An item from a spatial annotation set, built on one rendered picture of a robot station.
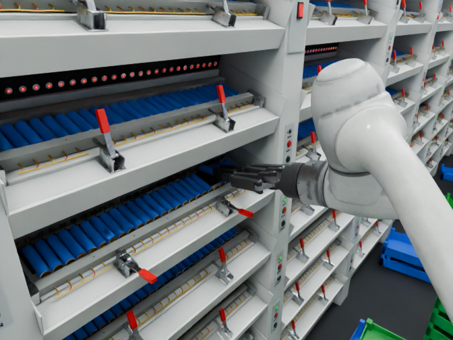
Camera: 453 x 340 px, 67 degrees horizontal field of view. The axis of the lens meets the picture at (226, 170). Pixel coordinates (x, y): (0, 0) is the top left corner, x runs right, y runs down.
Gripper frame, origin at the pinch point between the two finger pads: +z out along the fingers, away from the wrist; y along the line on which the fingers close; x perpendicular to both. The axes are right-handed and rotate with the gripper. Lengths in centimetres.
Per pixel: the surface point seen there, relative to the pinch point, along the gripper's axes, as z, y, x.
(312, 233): 8, -54, 45
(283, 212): -3.5, -16.5, 17.0
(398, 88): 1, -153, 2
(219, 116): -5.3, 6.0, -14.9
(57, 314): -1.5, 44.8, 7.2
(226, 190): -0.3, 2.1, 3.7
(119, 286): -3.0, 35.0, 8.1
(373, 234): 10, -134, 86
